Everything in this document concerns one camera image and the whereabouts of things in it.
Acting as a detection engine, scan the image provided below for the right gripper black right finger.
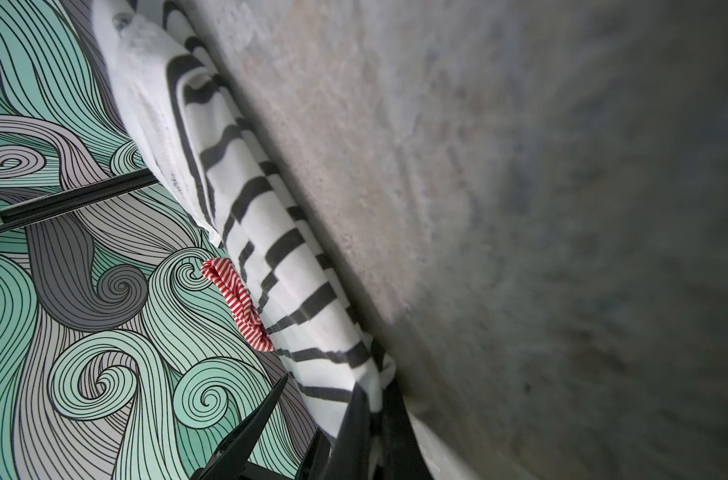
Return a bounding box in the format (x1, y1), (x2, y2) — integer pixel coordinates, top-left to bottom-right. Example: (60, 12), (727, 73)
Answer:
(382, 381), (432, 480)

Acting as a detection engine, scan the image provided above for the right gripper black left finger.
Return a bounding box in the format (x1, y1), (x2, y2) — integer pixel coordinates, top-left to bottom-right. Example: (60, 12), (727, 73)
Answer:
(324, 384), (371, 480)

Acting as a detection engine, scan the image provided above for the finger of the left gripper pair black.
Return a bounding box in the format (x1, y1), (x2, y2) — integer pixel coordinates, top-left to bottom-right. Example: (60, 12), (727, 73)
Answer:
(191, 375), (330, 480)

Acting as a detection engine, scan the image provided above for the black white striped tank top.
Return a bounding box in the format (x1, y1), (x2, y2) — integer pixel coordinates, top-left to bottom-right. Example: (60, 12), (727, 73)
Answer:
(91, 1), (395, 440)

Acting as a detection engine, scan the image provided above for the red white striped tank top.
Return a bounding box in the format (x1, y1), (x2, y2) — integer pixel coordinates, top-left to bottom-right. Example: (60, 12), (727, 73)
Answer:
(201, 257), (275, 353)

